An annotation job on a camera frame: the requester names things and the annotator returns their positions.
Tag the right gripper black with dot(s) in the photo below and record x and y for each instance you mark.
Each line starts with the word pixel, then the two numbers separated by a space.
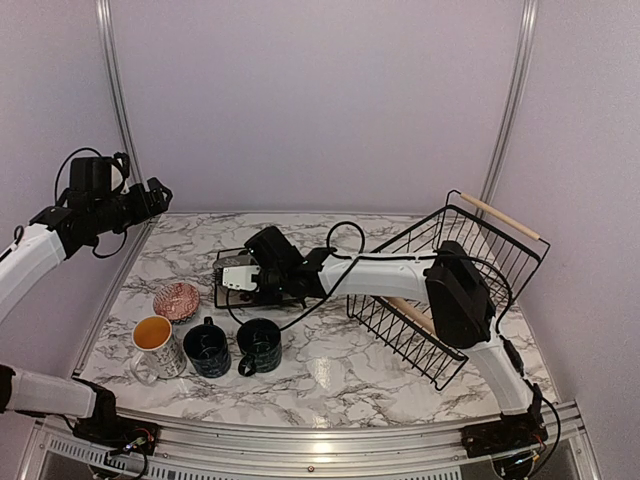
pixel 271 299

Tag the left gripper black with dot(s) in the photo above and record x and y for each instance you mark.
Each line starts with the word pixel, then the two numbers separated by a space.
pixel 157 203

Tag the square patterned plate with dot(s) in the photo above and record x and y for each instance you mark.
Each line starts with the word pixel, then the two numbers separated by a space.
pixel 231 299

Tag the dark green mug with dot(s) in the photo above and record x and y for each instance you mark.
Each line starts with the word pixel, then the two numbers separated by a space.
pixel 260 343

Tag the dark blue mug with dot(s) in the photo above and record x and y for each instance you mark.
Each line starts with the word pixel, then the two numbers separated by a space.
pixel 207 349

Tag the red white patterned bowl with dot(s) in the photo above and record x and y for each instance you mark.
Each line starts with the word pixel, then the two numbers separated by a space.
pixel 178 302

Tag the white patterned mug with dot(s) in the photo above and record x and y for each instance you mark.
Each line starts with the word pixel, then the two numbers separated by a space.
pixel 159 356

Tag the black round plate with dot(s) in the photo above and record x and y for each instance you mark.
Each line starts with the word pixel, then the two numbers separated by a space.
pixel 231 258

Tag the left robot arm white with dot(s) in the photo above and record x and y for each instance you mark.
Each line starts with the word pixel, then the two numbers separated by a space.
pixel 47 241

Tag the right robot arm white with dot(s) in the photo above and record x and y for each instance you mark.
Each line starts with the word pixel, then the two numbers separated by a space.
pixel 403 276

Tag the aluminium frame post left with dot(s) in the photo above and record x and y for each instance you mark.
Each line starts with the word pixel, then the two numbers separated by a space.
pixel 116 89

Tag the aluminium frame post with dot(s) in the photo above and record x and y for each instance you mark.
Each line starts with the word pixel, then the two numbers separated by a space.
pixel 116 89
pixel 515 92

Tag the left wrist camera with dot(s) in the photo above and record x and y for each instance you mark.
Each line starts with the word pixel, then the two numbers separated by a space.
pixel 122 164

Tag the front wooden rack handle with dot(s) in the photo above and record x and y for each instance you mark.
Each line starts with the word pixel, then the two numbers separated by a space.
pixel 412 313

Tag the wooden rack handle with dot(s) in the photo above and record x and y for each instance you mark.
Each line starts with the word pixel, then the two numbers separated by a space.
pixel 412 313
pixel 486 208

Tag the rear wooden rack handle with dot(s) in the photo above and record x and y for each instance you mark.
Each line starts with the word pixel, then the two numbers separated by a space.
pixel 486 208

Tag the black wire dish rack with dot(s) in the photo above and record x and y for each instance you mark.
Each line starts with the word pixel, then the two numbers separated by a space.
pixel 479 271

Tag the aluminium frame post right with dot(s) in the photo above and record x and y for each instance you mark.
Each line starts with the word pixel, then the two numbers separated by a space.
pixel 515 92

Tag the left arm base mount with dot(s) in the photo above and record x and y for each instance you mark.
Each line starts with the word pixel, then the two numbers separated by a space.
pixel 106 427

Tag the aluminium front table rail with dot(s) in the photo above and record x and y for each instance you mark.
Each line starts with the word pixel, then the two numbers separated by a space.
pixel 193 449

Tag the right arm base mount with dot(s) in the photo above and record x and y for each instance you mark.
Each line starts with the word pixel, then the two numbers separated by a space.
pixel 507 433

